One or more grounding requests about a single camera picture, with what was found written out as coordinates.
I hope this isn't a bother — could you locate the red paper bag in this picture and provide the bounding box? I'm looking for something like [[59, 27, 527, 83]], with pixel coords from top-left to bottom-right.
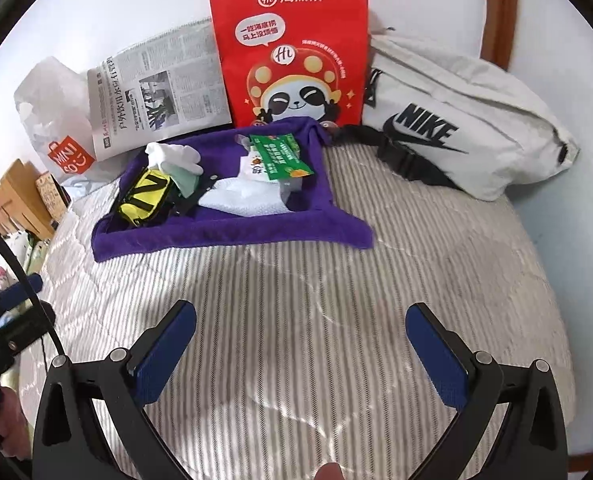
[[209, 0, 372, 129]]

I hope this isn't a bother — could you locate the mint green cloth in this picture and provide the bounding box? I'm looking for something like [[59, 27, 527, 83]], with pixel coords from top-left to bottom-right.
[[169, 169, 203, 199]]

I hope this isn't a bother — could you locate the striped quilt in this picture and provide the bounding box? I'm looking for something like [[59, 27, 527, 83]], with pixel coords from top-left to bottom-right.
[[19, 135, 577, 480]]

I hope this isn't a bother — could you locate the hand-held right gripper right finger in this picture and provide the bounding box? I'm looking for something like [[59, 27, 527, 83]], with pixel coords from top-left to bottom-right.
[[405, 302, 570, 480]]

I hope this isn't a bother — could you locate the white paper towel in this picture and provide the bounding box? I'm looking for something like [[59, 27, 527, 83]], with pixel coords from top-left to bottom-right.
[[199, 177, 290, 219]]

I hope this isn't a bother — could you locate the white sling bag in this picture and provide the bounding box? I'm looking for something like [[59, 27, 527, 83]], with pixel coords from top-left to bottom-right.
[[326, 30, 582, 203]]

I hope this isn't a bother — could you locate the wooden door frame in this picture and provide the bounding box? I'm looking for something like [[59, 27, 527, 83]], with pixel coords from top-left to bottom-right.
[[479, 0, 520, 74]]

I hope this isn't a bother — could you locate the wooden bedside furniture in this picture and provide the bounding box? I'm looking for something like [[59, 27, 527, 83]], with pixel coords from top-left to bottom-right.
[[0, 159, 57, 242]]

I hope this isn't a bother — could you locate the purple towel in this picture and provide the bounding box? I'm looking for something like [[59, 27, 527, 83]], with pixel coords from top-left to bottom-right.
[[91, 116, 375, 263]]

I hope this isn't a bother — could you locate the white packet with red print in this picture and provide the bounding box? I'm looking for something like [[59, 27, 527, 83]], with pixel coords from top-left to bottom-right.
[[239, 155, 277, 186]]

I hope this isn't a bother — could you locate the green sachet packet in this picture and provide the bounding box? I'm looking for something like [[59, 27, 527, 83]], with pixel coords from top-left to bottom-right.
[[249, 133, 315, 181]]

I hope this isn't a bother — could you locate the white plastic shopping bag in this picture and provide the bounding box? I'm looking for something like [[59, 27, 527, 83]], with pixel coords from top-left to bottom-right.
[[14, 56, 123, 187]]

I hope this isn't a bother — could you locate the folded newspaper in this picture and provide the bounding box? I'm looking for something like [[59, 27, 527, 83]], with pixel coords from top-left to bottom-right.
[[87, 19, 234, 162]]

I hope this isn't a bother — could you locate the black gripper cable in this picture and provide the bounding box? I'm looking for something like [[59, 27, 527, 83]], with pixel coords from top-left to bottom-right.
[[0, 211, 70, 361]]

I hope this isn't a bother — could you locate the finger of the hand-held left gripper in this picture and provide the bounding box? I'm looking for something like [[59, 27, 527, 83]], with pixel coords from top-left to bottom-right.
[[2, 274, 45, 307]]

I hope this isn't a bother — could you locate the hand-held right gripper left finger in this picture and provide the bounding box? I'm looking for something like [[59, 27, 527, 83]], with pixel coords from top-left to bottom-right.
[[32, 300, 198, 480]]

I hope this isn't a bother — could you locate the white floral pillow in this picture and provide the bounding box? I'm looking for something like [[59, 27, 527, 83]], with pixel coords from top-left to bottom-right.
[[6, 230, 43, 272]]

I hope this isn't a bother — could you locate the yellow pouch with black straps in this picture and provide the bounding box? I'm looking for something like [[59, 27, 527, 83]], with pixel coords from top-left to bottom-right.
[[115, 169, 217, 229]]

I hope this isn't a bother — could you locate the person's left hand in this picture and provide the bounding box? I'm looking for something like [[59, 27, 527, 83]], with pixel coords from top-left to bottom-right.
[[0, 389, 28, 457]]

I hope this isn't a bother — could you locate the white glove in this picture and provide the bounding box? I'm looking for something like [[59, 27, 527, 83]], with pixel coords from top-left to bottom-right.
[[145, 142, 202, 176]]

